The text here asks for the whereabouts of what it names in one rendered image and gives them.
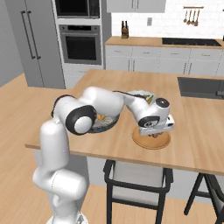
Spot black microwave oven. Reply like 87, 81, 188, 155
53, 0, 102, 19

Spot dark grey sink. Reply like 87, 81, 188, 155
177, 76, 224, 101

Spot wooden utensil rail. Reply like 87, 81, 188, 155
182, 5, 205, 10

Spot grey drawer under oven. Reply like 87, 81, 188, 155
62, 64, 105, 89

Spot steel wall oven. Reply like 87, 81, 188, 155
58, 24, 104, 67

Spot patterned grey plate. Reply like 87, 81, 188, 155
128, 89, 158, 105
87, 113, 121, 134

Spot black hob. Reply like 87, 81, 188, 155
161, 37, 223, 48

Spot grey fridge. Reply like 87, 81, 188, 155
3, 0, 67, 90

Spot round wooden bowl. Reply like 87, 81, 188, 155
131, 125, 172, 151

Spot grey base cupboards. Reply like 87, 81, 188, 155
104, 44, 224, 79

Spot black stool with grey seat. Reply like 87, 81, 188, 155
102, 158, 175, 224
183, 171, 224, 224

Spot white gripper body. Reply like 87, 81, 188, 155
138, 123, 173, 137

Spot wooden knife block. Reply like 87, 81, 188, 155
121, 20, 130, 39

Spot grey wall cupboards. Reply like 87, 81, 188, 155
106, 0, 167, 14

